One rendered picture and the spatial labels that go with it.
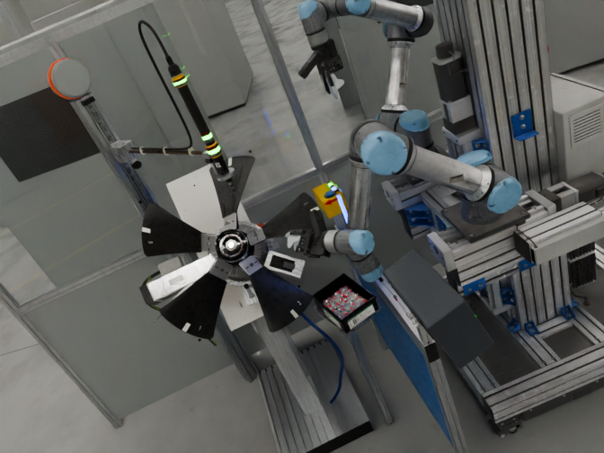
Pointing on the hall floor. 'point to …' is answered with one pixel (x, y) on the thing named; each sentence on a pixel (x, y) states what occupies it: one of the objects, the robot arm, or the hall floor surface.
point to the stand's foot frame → (327, 419)
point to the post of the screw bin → (370, 377)
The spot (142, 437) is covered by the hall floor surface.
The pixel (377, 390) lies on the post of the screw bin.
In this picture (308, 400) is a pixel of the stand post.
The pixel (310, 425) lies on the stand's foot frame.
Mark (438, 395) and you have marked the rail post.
